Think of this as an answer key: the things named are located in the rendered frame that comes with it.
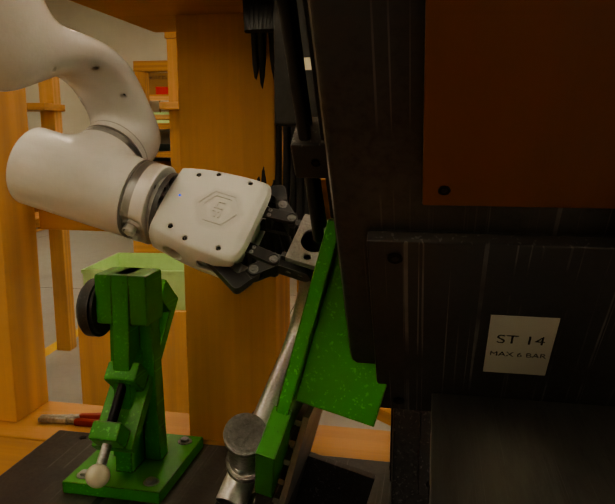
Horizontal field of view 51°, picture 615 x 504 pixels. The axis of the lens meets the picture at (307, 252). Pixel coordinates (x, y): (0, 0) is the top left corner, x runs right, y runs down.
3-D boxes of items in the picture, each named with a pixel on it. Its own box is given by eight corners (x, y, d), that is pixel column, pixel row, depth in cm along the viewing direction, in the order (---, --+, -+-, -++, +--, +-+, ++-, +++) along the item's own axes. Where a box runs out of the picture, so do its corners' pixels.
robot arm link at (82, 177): (163, 197, 73) (123, 253, 67) (60, 165, 75) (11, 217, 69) (158, 139, 67) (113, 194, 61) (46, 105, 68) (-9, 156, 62)
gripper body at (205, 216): (127, 222, 60) (238, 258, 59) (174, 145, 66) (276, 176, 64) (141, 263, 67) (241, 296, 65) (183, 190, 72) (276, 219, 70)
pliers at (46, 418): (139, 417, 106) (139, 410, 106) (129, 431, 101) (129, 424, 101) (47, 414, 107) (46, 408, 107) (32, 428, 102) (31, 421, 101)
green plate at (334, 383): (356, 487, 53) (430, 249, 48) (262, 453, 54) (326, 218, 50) (370, 427, 64) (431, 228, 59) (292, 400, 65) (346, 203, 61)
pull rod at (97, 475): (103, 494, 74) (100, 447, 73) (81, 491, 74) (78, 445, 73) (125, 470, 79) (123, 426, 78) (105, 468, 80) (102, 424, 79)
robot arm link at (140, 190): (108, 209, 60) (137, 218, 60) (150, 143, 65) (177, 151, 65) (126, 255, 68) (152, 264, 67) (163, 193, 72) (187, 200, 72)
